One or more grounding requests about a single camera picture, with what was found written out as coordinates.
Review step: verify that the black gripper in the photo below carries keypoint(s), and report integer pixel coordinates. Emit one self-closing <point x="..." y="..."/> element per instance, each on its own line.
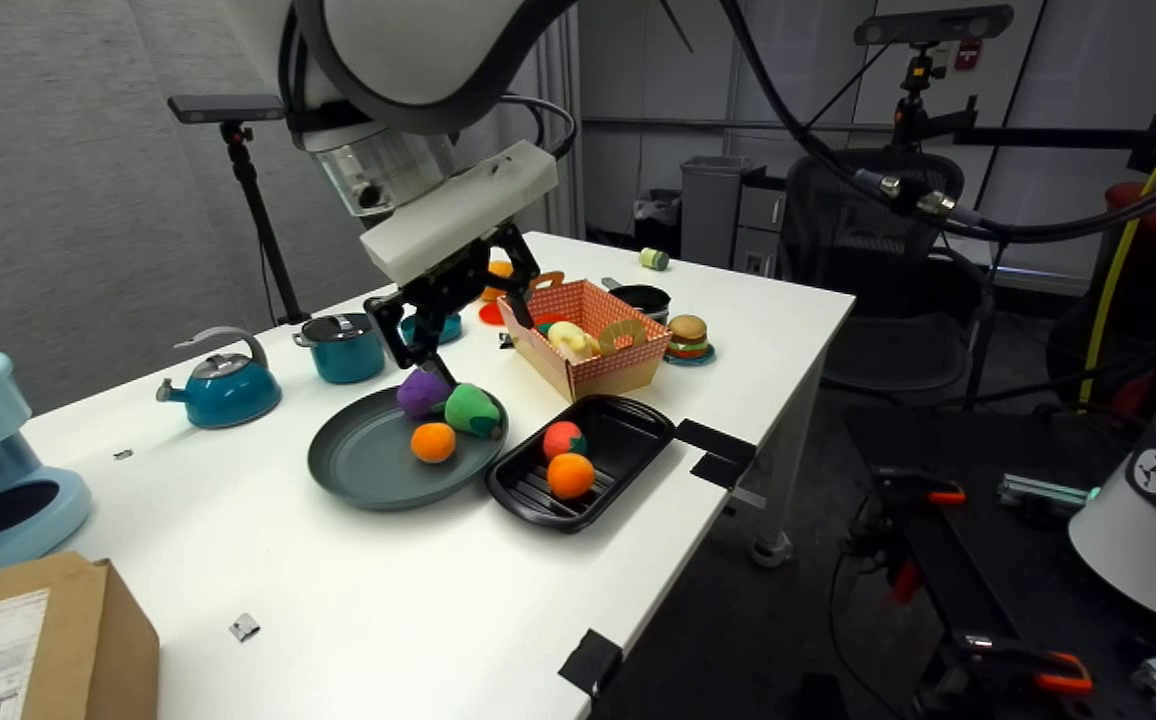
<point x="454" y="284"/>

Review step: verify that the green pear plush toy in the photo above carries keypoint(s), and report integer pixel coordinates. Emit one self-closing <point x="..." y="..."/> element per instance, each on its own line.
<point x="474" y="413"/>

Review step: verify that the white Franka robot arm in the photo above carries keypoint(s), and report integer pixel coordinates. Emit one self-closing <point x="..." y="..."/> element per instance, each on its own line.
<point x="400" y="52"/>

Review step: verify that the purple plush toy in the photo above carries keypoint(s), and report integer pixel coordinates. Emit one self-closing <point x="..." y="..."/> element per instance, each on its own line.
<point x="420" y="395"/>

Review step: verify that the yellow banana plush toy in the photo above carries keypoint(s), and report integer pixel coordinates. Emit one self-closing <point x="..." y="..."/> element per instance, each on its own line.
<point x="574" y="338"/>

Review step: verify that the teal toy pot with lid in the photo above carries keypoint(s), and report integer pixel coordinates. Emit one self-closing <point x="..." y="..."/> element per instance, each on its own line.
<point x="341" y="349"/>

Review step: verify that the orange plush ball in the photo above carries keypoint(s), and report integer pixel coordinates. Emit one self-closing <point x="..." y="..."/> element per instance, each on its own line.
<point x="435" y="441"/>
<point x="570" y="478"/>

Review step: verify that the red patterned cardboard box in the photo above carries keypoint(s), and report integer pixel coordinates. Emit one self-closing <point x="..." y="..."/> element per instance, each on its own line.
<point x="603" y="366"/>

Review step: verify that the red green plush fruit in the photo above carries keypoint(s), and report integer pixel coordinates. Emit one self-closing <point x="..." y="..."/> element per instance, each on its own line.
<point x="560" y="436"/>

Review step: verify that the dark grey round plate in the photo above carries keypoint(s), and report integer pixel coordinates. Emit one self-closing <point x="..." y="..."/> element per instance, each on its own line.
<point x="362" y="467"/>

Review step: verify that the small green toy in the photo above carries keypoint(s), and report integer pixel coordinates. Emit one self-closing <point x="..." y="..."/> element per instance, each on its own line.
<point x="654" y="257"/>

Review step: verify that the toy burger on teal base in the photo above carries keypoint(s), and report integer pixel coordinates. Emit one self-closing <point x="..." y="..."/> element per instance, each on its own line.
<point x="691" y="338"/>

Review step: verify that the teal toy kettle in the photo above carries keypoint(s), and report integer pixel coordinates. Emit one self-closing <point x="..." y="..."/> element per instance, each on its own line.
<point x="226" y="391"/>

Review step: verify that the brown cardboard shipping box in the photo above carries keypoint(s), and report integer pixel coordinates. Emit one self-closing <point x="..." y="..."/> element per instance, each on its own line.
<point x="57" y="642"/>

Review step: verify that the small teal bowl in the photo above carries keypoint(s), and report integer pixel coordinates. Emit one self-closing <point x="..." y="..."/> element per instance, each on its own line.
<point x="445" y="330"/>

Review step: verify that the black plastic tray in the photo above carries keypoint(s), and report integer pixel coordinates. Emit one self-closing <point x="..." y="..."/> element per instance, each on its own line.
<point x="622" y="433"/>

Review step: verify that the grey cabinet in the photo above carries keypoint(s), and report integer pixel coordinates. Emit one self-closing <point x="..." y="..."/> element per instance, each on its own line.
<point x="711" y="204"/>

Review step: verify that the black tape patch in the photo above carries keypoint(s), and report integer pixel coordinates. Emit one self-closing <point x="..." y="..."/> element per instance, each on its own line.
<point x="717" y="449"/>
<point x="593" y="663"/>

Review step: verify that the grey table leg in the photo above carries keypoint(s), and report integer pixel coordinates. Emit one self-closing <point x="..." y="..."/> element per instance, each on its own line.
<point x="790" y="455"/>

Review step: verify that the small grey table sticker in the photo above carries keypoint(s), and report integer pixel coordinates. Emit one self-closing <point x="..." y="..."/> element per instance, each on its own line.
<point x="245" y="624"/>

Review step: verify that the black office chair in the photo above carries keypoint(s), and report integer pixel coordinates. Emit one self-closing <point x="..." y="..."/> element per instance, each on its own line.
<point x="871" y="233"/>

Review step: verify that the orange black clamp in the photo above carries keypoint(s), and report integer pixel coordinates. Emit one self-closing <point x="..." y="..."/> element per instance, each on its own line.
<point x="931" y="492"/>
<point x="1042" y="669"/>

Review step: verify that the black perforated base board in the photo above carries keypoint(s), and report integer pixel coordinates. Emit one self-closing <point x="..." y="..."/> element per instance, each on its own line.
<point x="1001" y="587"/>

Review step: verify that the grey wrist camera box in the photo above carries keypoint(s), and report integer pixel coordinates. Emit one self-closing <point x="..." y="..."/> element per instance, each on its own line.
<point x="357" y="174"/>

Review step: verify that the black camera tripod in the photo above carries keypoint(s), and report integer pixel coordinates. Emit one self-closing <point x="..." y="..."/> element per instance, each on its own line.
<point x="256" y="213"/>

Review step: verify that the stereo camera bar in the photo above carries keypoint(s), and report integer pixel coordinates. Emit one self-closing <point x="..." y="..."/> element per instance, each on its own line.
<point x="938" y="24"/>
<point x="223" y="111"/>

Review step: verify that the black camera stand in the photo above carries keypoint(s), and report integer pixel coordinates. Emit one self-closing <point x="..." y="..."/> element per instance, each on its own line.
<point x="921" y="93"/>

